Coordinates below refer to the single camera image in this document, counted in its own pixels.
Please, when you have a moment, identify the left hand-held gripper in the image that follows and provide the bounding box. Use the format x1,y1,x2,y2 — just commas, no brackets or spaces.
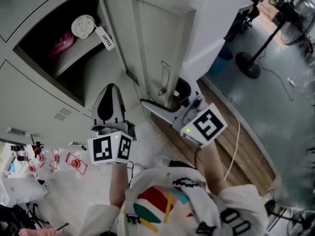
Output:
87,83,137,166

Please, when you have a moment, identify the person's right white shoe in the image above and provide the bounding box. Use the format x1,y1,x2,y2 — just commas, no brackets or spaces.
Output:
153,155,172,167

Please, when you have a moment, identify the cardboard box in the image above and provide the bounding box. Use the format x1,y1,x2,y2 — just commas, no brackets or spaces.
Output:
255,0,282,20

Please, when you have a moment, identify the wooden plank platform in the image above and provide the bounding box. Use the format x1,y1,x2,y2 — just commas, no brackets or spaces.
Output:
150,78,277,197

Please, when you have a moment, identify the white paper tag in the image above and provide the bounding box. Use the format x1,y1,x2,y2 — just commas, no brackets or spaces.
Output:
94,26,116,52

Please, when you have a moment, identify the person's white patterned shirt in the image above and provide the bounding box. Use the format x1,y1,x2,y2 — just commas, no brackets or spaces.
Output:
83,166,270,236

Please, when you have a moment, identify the black floor fan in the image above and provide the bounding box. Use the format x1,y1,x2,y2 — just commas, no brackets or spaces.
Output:
264,199,315,236
234,0,315,80

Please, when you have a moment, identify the cream cable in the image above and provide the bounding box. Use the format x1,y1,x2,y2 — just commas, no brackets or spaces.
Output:
223,118,242,182

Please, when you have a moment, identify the pink container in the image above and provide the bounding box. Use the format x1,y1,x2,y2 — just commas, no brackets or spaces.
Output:
47,30,76,59

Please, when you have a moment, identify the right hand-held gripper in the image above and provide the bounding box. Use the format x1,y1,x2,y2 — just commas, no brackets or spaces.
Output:
140,77,228,149

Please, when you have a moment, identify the person's left forearm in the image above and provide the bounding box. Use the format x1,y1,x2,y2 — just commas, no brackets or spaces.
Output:
109,162,130,209

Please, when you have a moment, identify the large white box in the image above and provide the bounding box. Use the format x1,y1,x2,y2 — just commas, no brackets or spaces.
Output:
182,0,254,78

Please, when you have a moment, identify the person's white shoe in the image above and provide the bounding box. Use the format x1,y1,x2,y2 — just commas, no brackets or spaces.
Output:
132,163,146,176
153,155,172,167

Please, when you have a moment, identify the person's right forearm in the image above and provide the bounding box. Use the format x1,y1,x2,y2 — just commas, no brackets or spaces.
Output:
196,141,230,196

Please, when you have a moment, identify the grey metal locker cabinet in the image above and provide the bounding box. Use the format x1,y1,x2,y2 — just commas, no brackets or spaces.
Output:
0,0,197,152

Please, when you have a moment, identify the person's left white shoe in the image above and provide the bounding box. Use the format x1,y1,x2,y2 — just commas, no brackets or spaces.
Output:
132,163,146,176

